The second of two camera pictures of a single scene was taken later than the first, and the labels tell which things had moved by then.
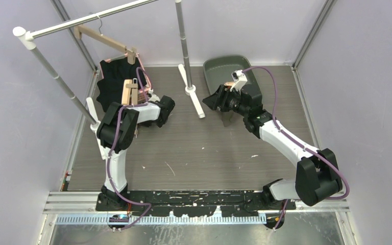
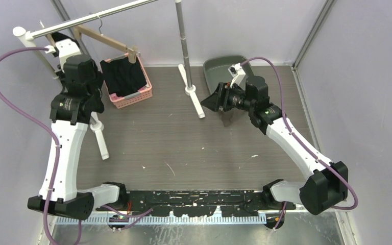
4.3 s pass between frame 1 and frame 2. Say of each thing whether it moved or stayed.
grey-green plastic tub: stayed
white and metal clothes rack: stayed
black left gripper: moved
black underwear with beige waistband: moved
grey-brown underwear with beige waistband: stayed
